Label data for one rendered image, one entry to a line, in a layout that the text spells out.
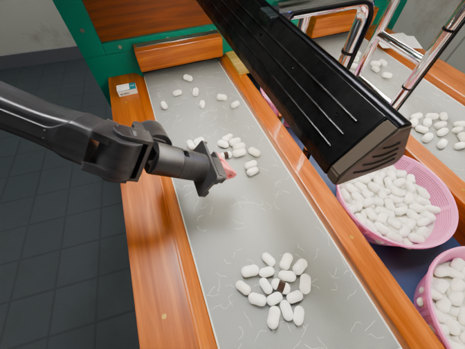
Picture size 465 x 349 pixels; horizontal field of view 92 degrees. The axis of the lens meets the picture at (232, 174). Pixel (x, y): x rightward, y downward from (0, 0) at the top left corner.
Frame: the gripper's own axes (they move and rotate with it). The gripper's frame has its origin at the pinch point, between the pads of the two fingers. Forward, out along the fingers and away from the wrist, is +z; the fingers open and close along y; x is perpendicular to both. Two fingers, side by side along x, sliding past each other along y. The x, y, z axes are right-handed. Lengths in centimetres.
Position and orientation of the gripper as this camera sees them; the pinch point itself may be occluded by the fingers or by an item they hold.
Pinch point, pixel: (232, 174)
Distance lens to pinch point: 51.6
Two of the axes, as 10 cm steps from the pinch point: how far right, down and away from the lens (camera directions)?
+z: 7.1, 1.5, 6.9
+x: -6.1, 6.2, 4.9
